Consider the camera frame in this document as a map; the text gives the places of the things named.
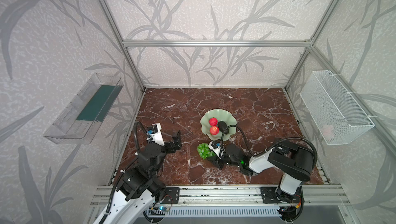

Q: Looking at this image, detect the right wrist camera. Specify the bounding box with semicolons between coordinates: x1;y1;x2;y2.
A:
208;140;225;159

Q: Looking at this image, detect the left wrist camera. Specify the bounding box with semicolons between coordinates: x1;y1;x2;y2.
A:
146;123;165;146

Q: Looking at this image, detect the white wire mesh basket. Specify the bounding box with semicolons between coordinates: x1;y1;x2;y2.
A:
300;70;375;146

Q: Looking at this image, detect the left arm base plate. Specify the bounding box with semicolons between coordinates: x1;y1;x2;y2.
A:
161;187;180;204

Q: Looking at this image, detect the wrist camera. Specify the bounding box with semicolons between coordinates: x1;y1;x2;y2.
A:
208;140;225;159
146;123;165;146

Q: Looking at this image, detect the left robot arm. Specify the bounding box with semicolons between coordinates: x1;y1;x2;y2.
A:
94;131;182;224

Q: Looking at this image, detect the green grape bunch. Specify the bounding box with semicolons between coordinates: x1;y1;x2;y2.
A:
197;143;216;160

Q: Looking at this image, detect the aluminium cage frame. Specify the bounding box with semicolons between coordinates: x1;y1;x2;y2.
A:
88;0;396;150

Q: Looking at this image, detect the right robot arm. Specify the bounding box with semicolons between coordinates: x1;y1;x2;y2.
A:
199;137;318;203

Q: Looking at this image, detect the dark avocado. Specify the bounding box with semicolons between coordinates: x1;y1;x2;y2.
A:
217;121;229;134

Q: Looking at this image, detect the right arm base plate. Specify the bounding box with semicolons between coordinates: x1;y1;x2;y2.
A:
260;186;302;204

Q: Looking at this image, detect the green scalloped fruit bowl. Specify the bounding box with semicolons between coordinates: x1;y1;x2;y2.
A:
200;109;237;141

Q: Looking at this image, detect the clear plastic wall bin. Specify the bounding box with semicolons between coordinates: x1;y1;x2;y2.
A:
43;73;124;145

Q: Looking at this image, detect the aluminium front rail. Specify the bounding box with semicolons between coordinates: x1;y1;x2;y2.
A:
89;184;350;207

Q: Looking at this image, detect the red fake fruit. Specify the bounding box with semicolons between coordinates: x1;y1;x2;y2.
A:
209;126;220;135
209;118;218;127

